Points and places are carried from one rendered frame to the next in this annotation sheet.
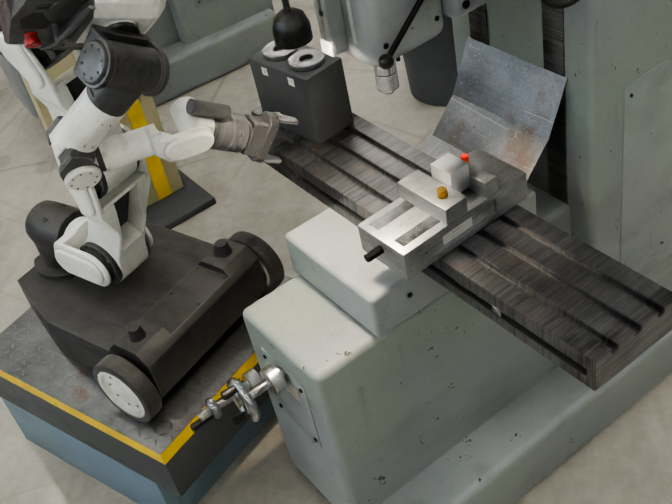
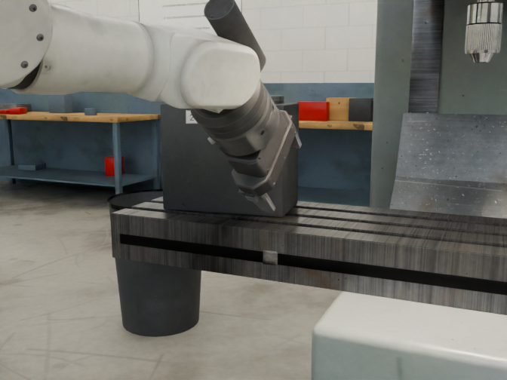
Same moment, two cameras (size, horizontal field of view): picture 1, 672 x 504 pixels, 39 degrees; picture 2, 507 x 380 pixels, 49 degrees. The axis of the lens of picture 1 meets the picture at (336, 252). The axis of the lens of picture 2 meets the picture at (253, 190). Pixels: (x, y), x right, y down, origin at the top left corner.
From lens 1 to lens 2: 178 cm
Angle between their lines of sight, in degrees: 45
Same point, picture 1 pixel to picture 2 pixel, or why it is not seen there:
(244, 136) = (275, 114)
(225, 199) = not seen: outside the picture
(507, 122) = (496, 184)
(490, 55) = (444, 122)
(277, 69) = not seen: hidden behind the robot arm
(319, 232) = (372, 316)
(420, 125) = (149, 352)
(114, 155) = (72, 31)
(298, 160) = (270, 228)
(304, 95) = not seen: hidden behind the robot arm
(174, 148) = (206, 61)
